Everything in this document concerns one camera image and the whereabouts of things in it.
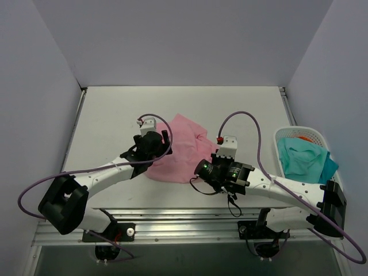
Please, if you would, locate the pink t shirt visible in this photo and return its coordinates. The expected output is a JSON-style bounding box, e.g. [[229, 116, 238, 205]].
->
[[145, 114, 219, 183]]

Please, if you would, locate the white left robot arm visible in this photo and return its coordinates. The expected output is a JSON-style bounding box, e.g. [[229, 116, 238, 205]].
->
[[38, 130, 172, 241]]

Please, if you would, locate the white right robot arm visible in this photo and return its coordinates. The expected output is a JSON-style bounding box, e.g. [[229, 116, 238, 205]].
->
[[194, 155, 347, 237]]

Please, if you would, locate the teal t shirt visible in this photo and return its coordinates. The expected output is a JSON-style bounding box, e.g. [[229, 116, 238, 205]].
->
[[277, 137, 339, 185]]

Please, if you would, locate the orange garment in basket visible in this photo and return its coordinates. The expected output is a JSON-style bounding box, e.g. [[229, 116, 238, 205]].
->
[[296, 136, 314, 143]]

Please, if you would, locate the white plastic laundry basket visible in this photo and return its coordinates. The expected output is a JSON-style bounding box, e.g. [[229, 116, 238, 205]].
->
[[273, 126, 341, 185]]

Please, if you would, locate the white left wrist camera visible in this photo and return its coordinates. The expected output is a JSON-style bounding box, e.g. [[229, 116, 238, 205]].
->
[[137, 117, 156, 136]]

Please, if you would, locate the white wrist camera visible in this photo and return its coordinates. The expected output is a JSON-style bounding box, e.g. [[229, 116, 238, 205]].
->
[[137, 117, 156, 136], [216, 135, 237, 159]]

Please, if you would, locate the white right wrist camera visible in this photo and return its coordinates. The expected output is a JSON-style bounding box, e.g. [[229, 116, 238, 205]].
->
[[216, 135, 237, 159]]

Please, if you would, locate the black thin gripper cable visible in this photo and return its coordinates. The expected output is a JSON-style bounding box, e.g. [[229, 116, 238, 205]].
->
[[189, 177, 243, 218]]

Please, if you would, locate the aluminium front rail frame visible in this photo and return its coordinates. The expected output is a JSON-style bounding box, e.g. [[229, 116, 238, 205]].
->
[[31, 206, 344, 247]]

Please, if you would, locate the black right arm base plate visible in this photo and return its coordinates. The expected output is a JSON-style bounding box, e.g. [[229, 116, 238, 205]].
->
[[237, 220, 290, 240]]

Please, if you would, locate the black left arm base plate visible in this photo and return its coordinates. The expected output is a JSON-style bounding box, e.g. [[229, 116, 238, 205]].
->
[[82, 223, 136, 243]]

